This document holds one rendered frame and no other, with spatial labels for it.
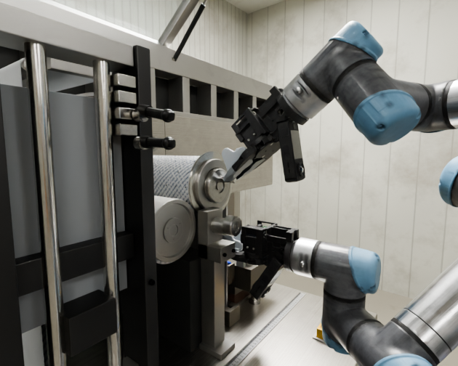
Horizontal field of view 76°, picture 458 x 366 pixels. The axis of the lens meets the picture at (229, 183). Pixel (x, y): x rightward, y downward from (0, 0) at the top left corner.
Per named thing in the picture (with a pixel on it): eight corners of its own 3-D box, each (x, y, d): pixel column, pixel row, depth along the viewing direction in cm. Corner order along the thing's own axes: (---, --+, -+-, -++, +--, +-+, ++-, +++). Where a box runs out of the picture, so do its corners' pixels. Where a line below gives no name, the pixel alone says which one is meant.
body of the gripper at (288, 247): (256, 219, 70) (304, 226, 63) (255, 253, 71) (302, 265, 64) (238, 226, 64) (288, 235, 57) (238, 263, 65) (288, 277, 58)
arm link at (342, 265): (372, 307, 49) (375, 258, 48) (309, 289, 55) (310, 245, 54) (380, 289, 55) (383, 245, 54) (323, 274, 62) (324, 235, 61)
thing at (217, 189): (203, 183, 59) (222, 161, 63) (196, 182, 60) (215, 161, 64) (217, 210, 63) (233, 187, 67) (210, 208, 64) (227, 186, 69)
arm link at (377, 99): (451, 111, 41) (402, 64, 46) (402, 105, 35) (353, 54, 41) (406, 149, 46) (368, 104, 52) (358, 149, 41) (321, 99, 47)
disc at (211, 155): (189, 224, 59) (189, 150, 58) (187, 224, 59) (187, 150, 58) (232, 213, 71) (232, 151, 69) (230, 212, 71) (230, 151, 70)
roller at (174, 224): (150, 271, 51) (147, 204, 50) (77, 243, 66) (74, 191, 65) (196, 252, 61) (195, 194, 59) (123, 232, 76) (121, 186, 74)
